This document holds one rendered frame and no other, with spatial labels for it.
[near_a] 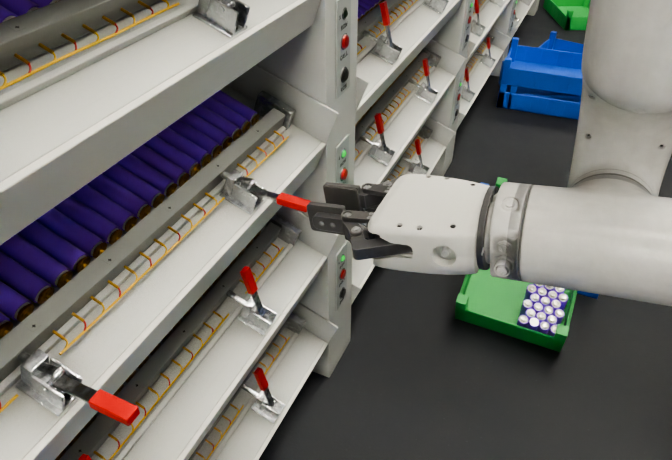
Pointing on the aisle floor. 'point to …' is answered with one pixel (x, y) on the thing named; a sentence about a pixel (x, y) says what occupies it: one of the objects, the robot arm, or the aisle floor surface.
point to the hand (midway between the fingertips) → (336, 208)
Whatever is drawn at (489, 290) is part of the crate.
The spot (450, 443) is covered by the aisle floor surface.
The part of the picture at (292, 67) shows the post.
